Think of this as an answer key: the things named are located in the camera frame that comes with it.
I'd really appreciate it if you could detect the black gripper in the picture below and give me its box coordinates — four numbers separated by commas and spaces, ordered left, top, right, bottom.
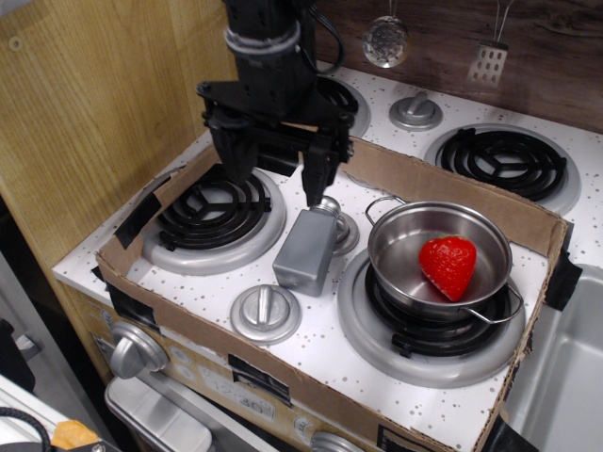
197, 47, 354, 207

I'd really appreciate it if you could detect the silver pepper shaker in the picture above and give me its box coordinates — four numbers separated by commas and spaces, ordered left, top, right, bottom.
272, 196, 341, 297

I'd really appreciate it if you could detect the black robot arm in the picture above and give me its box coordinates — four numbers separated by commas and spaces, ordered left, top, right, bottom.
197, 1, 354, 206

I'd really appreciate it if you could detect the back left black burner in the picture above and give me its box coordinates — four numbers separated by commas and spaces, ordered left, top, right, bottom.
317, 77, 371, 138

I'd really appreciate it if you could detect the black burner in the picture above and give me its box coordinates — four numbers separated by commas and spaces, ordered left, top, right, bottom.
142, 164, 286, 276
336, 251, 526, 389
425, 123, 581, 216
317, 77, 371, 138

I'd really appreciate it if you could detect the front left black burner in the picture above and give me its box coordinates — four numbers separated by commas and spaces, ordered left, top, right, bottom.
142, 164, 286, 276

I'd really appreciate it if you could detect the middle silver stove knob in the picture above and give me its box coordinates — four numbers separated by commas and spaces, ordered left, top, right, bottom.
334, 213, 360, 257

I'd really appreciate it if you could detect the silver stove knob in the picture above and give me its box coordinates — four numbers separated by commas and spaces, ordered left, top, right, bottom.
334, 213, 360, 257
389, 91, 443, 131
230, 284, 302, 346

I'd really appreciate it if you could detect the back silver stove knob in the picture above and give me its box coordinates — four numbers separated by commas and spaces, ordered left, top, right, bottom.
389, 91, 443, 131

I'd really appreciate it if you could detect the hanging round metal strainer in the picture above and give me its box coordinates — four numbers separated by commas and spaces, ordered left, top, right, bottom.
362, 1, 410, 69

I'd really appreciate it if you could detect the front silver stove knob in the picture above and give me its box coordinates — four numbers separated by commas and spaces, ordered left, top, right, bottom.
230, 284, 302, 346

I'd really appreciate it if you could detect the small steel pot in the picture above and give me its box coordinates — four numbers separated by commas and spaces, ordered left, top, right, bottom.
365, 197, 524, 325

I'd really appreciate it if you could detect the red toy strawberry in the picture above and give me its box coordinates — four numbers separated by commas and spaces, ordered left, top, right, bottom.
417, 235, 477, 302

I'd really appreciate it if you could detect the hanging metal slotted spatula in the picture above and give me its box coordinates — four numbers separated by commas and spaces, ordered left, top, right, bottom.
465, 0, 514, 92

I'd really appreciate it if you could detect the silver oven dial knob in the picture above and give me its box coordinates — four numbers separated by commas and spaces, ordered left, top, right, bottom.
109, 321, 169, 379

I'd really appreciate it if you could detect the front right black burner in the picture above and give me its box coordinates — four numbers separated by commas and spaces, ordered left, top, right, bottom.
336, 251, 526, 389

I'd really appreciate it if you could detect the back right black burner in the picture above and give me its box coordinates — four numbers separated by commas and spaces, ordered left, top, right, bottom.
425, 123, 581, 216

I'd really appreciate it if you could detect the bottom silver oven knob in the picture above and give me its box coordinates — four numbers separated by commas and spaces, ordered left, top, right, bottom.
310, 431, 363, 452

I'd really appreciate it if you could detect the orange object at bottom left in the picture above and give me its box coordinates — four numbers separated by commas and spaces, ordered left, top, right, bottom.
51, 420, 99, 450

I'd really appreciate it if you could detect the grey toy sink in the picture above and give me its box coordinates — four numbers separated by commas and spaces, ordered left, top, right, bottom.
496, 266, 602, 451

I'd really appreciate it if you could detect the cardboard box frame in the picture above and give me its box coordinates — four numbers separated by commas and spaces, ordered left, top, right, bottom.
97, 139, 573, 451

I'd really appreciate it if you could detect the silver oven door handle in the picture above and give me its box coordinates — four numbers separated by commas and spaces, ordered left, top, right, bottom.
105, 378, 214, 452

